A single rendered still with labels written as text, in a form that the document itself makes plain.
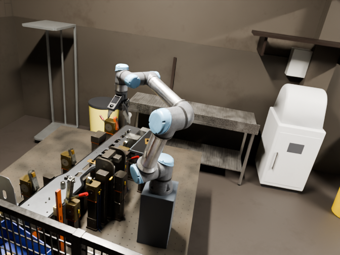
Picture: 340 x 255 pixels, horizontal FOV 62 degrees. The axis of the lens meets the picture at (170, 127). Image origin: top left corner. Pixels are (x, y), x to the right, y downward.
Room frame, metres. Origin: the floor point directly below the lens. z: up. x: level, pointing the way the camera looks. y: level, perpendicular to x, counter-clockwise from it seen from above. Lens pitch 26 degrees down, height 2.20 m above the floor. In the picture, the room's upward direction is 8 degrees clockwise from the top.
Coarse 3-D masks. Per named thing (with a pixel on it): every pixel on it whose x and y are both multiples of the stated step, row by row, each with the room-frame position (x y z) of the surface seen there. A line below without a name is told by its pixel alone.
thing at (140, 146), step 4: (148, 132) 2.02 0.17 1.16; (144, 136) 1.94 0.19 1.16; (148, 136) 1.95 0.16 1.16; (140, 140) 1.87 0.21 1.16; (144, 140) 1.88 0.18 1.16; (136, 144) 1.80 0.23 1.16; (140, 144) 1.81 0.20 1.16; (144, 144) 1.82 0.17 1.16; (132, 148) 1.74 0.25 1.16; (136, 148) 1.74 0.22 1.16; (140, 148) 1.75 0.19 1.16; (144, 148) 1.76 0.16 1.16
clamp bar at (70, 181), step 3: (66, 177) 1.25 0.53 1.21; (72, 177) 1.25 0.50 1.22; (69, 180) 1.23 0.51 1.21; (72, 180) 1.24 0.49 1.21; (69, 183) 1.23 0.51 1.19; (72, 183) 1.25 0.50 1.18; (69, 186) 1.23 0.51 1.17; (72, 186) 1.25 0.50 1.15; (66, 189) 1.23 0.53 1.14; (69, 189) 1.23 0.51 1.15; (72, 189) 1.26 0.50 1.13; (66, 192) 1.23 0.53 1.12; (69, 192) 1.23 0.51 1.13; (72, 192) 1.26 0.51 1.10; (66, 195) 1.23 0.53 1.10; (69, 195) 1.23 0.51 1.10; (66, 198) 1.23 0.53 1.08
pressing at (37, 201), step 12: (120, 132) 2.26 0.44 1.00; (132, 132) 2.29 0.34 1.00; (108, 144) 2.02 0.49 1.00; (120, 144) 2.04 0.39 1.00; (96, 156) 1.81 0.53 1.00; (72, 168) 1.62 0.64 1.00; (60, 180) 1.48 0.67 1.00; (36, 192) 1.34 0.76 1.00; (48, 192) 1.35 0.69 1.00; (24, 204) 1.22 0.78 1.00; (36, 204) 1.23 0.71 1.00; (48, 204) 1.25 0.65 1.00; (48, 216) 1.16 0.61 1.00
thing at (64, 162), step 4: (64, 152) 1.74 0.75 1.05; (64, 156) 1.70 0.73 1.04; (68, 156) 1.70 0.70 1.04; (64, 160) 1.70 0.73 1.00; (68, 160) 1.69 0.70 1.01; (64, 164) 1.70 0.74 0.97; (68, 164) 1.69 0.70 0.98; (72, 164) 1.71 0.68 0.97; (64, 168) 1.70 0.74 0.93; (68, 168) 1.69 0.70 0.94; (64, 172) 1.71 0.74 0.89
